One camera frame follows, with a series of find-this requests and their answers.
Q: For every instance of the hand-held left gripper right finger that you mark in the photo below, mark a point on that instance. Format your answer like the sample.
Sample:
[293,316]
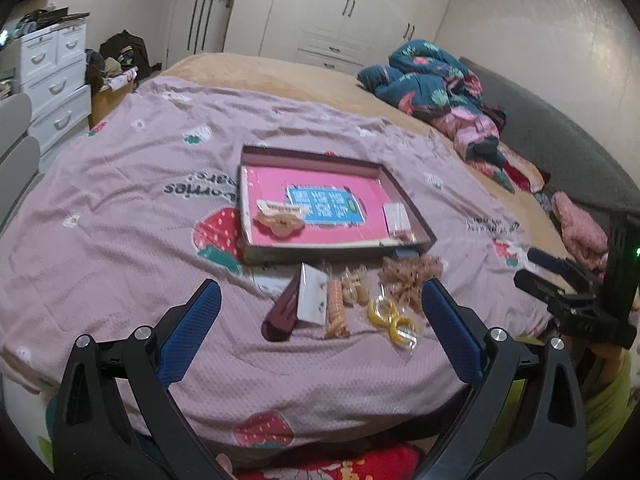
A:
[450,325]

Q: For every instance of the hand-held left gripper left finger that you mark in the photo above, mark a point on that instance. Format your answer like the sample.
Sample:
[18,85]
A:
[195,320]

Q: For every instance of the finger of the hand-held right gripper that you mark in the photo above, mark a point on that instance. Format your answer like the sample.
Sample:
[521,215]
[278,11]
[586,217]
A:
[545,259]
[535,282]

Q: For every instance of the yellow rings packet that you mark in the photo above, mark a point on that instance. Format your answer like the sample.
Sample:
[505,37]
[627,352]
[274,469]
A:
[385,312]

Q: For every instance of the pearl bead packet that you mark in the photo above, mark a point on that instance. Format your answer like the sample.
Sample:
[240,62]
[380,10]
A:
[355,287]

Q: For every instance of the white card jewelry packet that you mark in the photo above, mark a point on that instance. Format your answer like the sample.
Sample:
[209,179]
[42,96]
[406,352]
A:
[312,300]

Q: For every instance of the shallow pink-lined cardboard box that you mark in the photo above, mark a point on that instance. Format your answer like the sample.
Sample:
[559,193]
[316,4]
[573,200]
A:
[310,154]

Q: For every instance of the small clear jewelry packet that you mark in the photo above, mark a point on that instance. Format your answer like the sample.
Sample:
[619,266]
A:
[397,217]

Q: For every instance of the pink plush cloth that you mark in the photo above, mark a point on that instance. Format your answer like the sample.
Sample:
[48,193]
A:
[580,230]

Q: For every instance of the maroon hair claw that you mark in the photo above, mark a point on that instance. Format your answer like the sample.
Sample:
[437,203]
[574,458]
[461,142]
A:
[280,315]

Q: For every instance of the red patterned garment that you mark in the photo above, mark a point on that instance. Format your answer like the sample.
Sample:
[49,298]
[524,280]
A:
[520,175]

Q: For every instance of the pink strawberry print blanket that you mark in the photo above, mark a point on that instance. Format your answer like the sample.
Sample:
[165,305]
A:
[125,210]

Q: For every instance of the beige flower hair clip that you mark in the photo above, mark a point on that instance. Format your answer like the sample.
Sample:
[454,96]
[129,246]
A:
[282,222]

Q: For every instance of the lime green garment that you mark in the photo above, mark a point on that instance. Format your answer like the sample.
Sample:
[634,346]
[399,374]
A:
[607,405]

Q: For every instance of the blue printed card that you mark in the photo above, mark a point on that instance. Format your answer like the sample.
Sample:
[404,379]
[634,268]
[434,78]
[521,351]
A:
[325,205]

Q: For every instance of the red floral cloth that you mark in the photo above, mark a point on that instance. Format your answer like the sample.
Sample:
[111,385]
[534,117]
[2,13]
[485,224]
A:
[325,465]

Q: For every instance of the teal floral quilt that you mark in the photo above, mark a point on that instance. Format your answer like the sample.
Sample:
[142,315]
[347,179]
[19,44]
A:
[425,75]

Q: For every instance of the grey padded chair back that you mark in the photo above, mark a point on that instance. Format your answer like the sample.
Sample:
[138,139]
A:
[15,125]
[20,180]

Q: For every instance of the brown cardboard box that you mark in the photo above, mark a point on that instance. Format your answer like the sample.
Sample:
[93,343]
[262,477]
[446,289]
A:
[107,102]

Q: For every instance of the tan bed sheet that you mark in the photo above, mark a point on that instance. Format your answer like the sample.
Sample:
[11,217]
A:
[300,80]

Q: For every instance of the pile of clothes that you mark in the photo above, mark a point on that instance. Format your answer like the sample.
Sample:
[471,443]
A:
[102,70]

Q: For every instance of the white drawer chest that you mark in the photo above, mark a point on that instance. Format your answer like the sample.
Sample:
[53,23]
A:
[55,85]

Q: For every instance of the black backpack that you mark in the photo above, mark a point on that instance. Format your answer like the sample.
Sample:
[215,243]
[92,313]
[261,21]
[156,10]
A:
[125,52]

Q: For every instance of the white door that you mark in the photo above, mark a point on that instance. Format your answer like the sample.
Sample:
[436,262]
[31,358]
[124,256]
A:
[175,20]

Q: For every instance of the white wardrobe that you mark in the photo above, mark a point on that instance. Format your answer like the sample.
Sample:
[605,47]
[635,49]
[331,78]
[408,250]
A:
[320,10]

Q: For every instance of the clutter atop drawer chest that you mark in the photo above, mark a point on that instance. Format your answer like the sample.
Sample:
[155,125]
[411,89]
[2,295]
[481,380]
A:
[50,17]

